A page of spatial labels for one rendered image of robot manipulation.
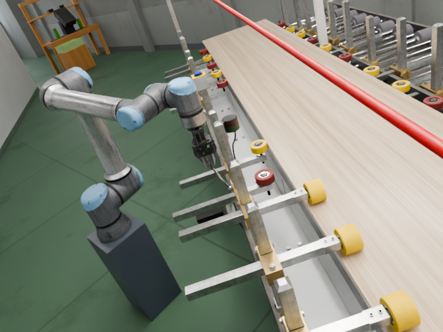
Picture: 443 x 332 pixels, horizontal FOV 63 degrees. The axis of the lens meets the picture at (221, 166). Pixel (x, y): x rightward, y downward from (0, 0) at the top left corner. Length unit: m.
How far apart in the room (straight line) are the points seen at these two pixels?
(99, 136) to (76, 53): 7.49
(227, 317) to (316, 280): 0.88
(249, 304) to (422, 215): 1.25
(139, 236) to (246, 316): 0.74
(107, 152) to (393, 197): 1.32
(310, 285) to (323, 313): 0.12
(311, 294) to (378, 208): 0.40
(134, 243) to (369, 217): 1.26
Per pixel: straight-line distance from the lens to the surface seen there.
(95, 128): 1.86
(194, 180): 1.74
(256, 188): 1.52
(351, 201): 1.31
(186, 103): 1.27
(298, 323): 0.92
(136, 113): 1.27
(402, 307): 0.95
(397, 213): 1.27
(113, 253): 2.01
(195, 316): 2.29
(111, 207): 1.96
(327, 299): 1.40
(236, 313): 2.21
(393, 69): 2.35
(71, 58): 9.26
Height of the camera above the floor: 1.76
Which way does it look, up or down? 32 degrees down
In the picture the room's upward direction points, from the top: 19 degrees counter-clockwise
